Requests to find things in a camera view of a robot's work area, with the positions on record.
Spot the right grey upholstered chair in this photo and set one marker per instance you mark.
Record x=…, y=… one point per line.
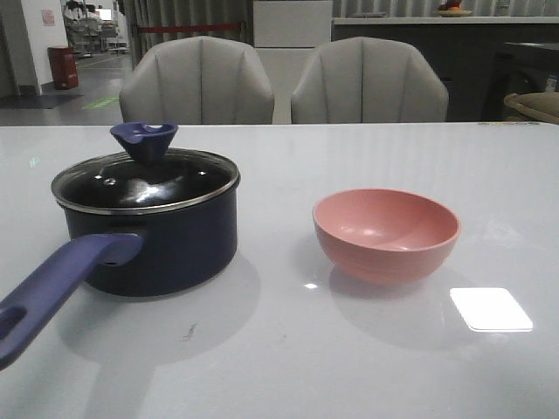
x=368, y=80

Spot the white refrigerator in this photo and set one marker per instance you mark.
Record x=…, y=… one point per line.
x=291, y=24

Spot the red bin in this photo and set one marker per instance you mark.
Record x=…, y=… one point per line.
x=63, y=67

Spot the dark kitchen counter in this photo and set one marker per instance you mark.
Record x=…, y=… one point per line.
x=461, y=50

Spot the fruit plate on counter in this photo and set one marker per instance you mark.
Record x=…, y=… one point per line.
x=451, y=8

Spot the left grey upholstered chair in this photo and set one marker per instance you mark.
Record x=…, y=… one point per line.
x=199, y=81

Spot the grey curtain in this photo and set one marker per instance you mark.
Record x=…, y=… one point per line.
x=181, y=13

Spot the dark blue saucepan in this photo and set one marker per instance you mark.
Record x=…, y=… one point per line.
x=133, y=256

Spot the beige sofa cushion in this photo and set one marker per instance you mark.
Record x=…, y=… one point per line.
x=541, y=107

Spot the pink plastic bowl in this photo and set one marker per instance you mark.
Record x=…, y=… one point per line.
x=385, y=236

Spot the red barrier belt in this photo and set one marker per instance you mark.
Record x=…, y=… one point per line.
x=237, y=26

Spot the glass lid with blue knob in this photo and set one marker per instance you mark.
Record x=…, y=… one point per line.
x=147, y=177

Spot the grey upholstered chair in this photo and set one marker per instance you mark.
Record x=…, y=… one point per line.
x=368, y=80
x=199, y=81

